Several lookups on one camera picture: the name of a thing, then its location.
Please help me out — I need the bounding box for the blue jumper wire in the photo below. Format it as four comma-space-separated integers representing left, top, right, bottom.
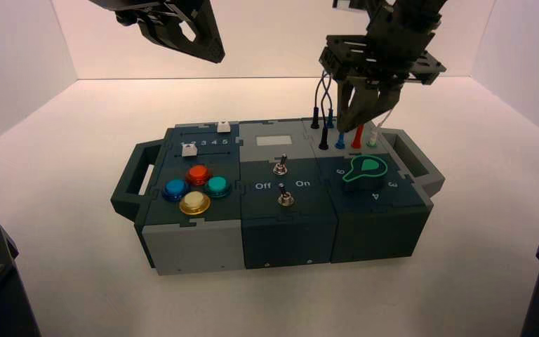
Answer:
321, 73, 347, 150

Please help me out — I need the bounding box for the black jumper wire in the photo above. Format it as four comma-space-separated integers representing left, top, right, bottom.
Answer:
310, 72, 332, 151

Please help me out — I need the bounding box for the green round push button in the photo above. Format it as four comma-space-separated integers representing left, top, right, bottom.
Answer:
203, 176, 232, 199

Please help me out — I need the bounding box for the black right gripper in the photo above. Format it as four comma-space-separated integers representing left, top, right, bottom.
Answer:
318, 9, 448, 134

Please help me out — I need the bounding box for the green rotary dial knob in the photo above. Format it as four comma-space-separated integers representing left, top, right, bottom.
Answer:
341, 155, 388, 192

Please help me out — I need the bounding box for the red round push button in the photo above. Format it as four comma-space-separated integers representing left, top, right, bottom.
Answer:
185, 164, 212, 187

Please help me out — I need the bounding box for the dark teal grey task box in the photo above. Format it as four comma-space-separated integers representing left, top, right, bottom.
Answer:
110, 117, 446, 277

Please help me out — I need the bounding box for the blue round push button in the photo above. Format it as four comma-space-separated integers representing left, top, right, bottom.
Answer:
161, 178, 190, 203

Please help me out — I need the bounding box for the red jumper wire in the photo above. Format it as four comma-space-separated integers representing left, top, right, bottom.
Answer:
350, 122, 365, 150

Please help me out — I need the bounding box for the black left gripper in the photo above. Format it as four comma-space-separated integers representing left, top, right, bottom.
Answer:
88, 0, 227, 64

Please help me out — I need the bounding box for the metal toggle switch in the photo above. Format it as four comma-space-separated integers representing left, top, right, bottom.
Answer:
272, 153, 289, 177
277, 183, 295, 208

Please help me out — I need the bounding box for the white jumper wire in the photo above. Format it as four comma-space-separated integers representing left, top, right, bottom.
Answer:
366, 109, 396, 149

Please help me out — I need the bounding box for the yellow round push button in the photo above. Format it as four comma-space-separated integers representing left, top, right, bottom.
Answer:
178, 190, 212, 217

